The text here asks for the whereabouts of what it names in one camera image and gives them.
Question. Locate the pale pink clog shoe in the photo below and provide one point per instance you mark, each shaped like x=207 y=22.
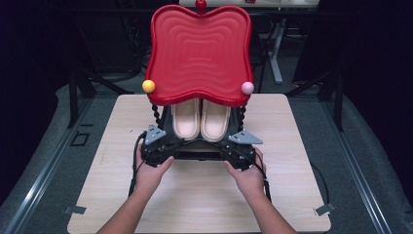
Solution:
x=214 y=122

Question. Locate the cream clog shoe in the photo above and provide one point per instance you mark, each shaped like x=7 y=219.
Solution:
x=185 y=120

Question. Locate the white desk stand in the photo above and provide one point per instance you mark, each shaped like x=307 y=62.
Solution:
x=276 y=55

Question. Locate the person's right hand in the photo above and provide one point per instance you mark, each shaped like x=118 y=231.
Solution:
x=250 y=180

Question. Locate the metal floor rail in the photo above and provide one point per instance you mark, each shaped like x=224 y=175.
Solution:
x=357 y=175
x=48 y=165

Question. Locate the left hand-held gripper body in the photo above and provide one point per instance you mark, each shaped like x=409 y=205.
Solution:
x=155 y=146

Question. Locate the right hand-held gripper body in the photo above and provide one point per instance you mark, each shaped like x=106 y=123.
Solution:
x=242 y=152

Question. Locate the grey tape piece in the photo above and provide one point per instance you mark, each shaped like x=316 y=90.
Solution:
x=324 y=209
x=74 y=210

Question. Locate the black metal stand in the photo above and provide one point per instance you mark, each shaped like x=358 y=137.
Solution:
x=82 y=87
x=331 y=91

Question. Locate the red and black shoe rack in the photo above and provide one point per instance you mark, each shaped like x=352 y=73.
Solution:
x=199 y=55

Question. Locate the person's left hand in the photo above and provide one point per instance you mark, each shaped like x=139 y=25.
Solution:
x=149 y=178

